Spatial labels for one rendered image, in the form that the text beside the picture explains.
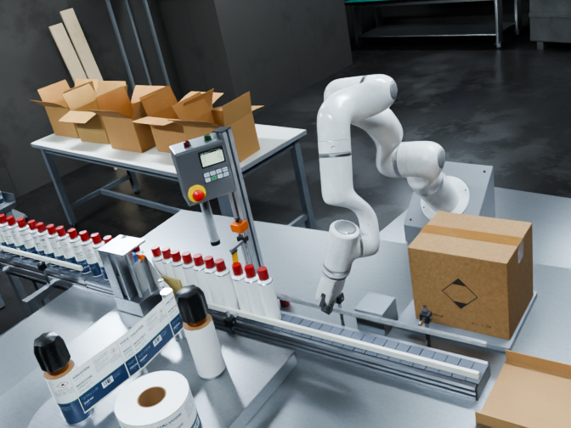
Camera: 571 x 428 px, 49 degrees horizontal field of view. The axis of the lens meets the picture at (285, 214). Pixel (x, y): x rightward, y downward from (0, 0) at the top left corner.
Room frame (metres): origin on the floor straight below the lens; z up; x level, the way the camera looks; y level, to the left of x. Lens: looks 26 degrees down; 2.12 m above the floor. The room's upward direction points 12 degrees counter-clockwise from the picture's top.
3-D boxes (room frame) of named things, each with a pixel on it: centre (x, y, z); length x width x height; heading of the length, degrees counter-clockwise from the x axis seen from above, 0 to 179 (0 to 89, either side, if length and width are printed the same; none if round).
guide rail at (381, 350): (1.62, 0.00, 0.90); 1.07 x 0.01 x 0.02; 51
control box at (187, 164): (1.96, 0.23, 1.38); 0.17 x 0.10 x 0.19; 106
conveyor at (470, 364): (1.83, 0.20, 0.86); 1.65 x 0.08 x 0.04; 51
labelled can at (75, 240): (2.37, 0.87, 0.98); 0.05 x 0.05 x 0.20
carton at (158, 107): (4.02, 0.53, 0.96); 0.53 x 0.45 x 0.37; 135
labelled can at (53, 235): (2.46, 0.98, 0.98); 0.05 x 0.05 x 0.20
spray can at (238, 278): (1.81, 0.19, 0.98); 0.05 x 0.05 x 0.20
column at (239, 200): (1.97, 0.14, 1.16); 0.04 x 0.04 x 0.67; 51
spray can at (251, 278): (1.78, 0.15, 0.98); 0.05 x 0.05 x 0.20
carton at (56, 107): (4.95, 1.47, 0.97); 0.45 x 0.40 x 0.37; 135
